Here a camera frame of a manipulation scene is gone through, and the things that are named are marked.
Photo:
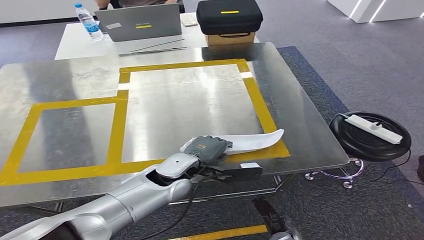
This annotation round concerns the steel workbench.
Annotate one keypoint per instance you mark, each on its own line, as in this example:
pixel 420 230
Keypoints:
pixel 298 116

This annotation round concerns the black carrying case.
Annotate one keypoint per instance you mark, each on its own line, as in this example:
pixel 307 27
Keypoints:
pixel 228 18

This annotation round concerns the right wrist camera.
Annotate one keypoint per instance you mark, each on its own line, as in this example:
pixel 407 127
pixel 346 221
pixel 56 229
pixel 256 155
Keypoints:
pixel 268 215

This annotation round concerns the yellow tape on workbench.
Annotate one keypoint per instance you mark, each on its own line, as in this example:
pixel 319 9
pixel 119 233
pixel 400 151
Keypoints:
pixel 117 132

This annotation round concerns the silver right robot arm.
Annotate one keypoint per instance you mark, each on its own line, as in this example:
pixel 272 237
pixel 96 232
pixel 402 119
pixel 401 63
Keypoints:
pixel 280 236

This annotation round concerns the black round stool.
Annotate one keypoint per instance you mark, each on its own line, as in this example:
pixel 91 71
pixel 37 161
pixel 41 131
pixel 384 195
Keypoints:
pixel 364 145

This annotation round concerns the brown cardboard box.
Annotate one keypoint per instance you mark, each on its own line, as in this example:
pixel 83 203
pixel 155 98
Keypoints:
pixel 228 39

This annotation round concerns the grey laptop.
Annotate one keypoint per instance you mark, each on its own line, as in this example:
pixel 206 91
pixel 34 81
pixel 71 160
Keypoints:
pixel 139 23

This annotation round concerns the white lit platform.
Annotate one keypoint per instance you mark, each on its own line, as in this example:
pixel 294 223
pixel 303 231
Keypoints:
pixel 381 10

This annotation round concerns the thin grey metal strip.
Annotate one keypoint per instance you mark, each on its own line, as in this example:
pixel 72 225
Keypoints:
pixel 159 44
pixel 152 51

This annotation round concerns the yellow square floor tape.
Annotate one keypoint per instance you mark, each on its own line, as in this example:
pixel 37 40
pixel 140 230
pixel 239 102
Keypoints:
pixel 225 233

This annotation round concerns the white power strip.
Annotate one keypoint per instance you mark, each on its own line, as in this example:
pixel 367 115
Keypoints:
pixel 372 129

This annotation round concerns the clear water bottle blue label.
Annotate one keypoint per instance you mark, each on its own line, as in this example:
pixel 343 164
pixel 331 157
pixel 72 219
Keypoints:
pixel 90 24

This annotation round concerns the seated person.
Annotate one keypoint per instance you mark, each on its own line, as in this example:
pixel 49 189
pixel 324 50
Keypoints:
pixel 139 2

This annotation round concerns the white plastic body part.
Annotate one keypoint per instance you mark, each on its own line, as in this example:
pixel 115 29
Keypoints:
pixel 251 142

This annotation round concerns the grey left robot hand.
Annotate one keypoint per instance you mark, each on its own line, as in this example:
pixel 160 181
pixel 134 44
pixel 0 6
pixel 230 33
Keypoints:
pixel 207 149

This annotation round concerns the white numeric keypad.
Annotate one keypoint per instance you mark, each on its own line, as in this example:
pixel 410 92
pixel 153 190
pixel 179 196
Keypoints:
pixel 189 20

